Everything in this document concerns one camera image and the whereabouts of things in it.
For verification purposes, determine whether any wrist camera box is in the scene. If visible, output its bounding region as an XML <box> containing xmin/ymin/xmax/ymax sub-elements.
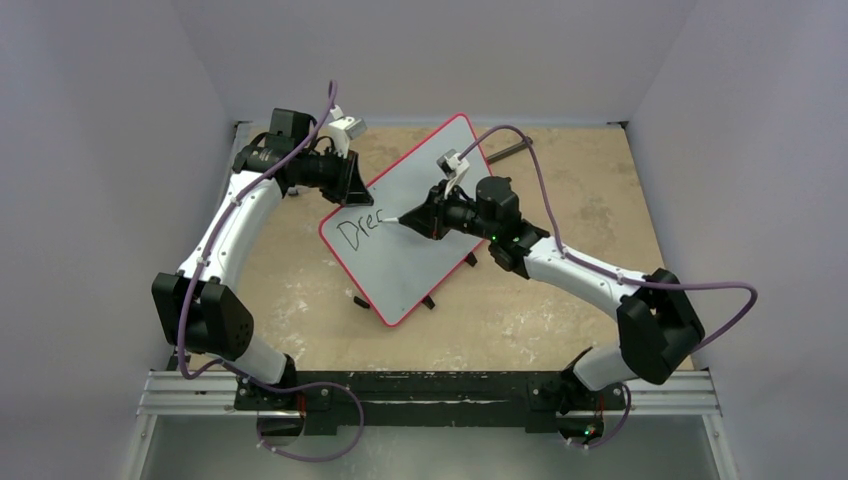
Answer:
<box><xmin>436</xmin><ymin>150</ymin><xmax>470</xmax><ymax>200</ymax></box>
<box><xmin>325</xmin><ymin>105</ymin><xmax>367</xmax><ymax>158</ymax></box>

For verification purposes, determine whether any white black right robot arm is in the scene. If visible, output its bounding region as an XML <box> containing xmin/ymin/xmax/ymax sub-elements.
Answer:
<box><xmin>398</xmin><ymin>176</ymin><xmax>705</xmax><ymax>407</ymax></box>

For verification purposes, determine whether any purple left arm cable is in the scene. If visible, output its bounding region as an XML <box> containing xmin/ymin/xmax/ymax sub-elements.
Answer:
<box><xmin>176</xmin><ymin>80</ymin><xmax>339</xmax><ymax>392</ymax></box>

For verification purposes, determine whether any pink framed whiteboard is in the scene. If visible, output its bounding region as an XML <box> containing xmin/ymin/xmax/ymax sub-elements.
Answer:
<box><xmin>319</xmin><ymin>113</ymin><xmax>482</xmax><ymax>327</ymax></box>

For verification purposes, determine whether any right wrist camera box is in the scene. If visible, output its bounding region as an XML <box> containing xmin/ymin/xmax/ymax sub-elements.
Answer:
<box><xmin>436</xmin><ymin>150</ymin><xmax>470</xmax><ymax>200</ymax></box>

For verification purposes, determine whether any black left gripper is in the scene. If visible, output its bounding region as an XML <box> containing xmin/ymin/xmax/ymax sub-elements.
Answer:
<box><xmin>296</xmin><ymin>145</ymin><xmax>373</xmax><ymax>206</ymax></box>

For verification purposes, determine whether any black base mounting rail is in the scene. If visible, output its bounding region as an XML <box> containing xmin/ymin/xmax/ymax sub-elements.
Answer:
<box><xmin>235</xmin><ymin>363</ymin><xmax>627</xmax><ymax>440</ymax></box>

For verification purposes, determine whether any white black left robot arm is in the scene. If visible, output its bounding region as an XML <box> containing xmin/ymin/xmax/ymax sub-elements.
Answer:
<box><xmin>151</xmin><ymin>106</ymin><xmax>374</xmax><ymax>409</ymax></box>

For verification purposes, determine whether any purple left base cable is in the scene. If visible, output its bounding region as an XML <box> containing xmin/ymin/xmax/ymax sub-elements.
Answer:
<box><xmin>256</xmin><ymin>382</ymin><xmax>366</xmax><ymax>464</ymax></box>

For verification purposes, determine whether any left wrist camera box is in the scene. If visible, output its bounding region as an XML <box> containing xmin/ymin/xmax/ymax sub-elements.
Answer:
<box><xmin>325</xmin><ymin>105</ymin><xmax>367</xmax><ymax>158</ymax></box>

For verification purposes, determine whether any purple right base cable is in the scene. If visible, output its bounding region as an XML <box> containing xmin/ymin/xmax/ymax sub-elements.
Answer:
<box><xmin>564</xmin><ymin>384</ymin><xmax>631</xmax><ymax>452</ymax></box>

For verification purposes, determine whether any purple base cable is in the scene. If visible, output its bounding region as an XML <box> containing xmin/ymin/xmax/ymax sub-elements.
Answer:
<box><xmin>256</xmin><ymin>382</ymin><xmax>366</xmax><ymax>464</ymax></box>
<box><xmin>564</xmin><ymin>384</ymin><xmax>631</xmax><ymax>452</ymax></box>

